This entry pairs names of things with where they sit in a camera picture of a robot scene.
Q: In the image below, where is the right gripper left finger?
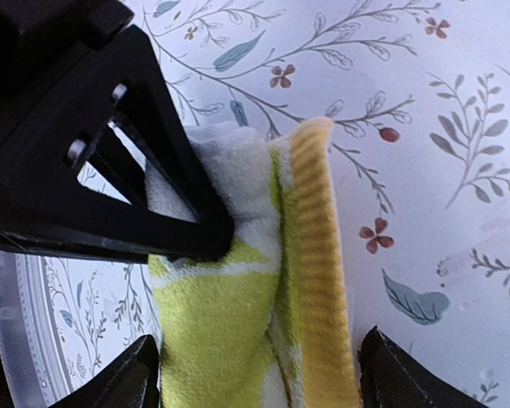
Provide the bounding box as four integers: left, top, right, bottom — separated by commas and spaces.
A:
57, 335, 160, 408

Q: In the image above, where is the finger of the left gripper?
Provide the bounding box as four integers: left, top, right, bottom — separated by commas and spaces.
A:
0, 114, 154, 267
0, 26, 234, 264

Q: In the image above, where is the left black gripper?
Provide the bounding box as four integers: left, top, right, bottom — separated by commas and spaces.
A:
0, 0, 136, 107

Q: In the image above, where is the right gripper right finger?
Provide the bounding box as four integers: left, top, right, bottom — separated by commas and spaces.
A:
359, 326, 483, 408

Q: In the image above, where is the green yellow patterned towel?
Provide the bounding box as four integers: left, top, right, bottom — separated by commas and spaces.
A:
149, 117, 361, 407

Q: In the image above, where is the floral tablecloth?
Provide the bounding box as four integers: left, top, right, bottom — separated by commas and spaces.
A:
42, 1, 510, 407

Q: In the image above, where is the front aluminium rail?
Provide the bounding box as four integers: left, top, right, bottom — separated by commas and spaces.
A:
0, 251, 72, 407

